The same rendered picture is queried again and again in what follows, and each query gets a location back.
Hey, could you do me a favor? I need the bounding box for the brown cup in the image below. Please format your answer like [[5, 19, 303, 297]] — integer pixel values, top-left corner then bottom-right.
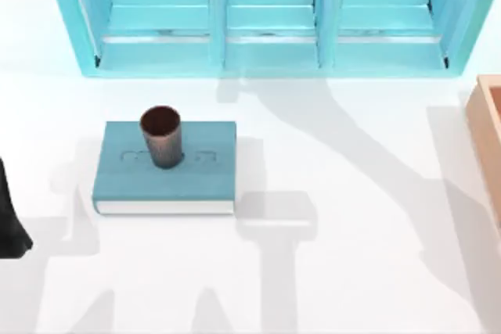
[[139, 105, 184, 170]]

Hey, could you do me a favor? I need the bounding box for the salmon-coloured box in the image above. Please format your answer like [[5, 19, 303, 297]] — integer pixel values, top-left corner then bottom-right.
[[464, 74, 501, 239]]

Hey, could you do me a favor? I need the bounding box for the light blue rack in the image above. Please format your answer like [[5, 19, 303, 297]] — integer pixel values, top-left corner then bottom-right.
[[43, 0, 501, 79]]

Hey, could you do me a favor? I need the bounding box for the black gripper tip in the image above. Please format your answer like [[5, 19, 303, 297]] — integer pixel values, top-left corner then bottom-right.
[[0, 157, 34, 260]]

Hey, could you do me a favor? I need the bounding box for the teal blue book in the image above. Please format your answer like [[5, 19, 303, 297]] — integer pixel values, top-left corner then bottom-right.
[[92, 120, 237, 217]]

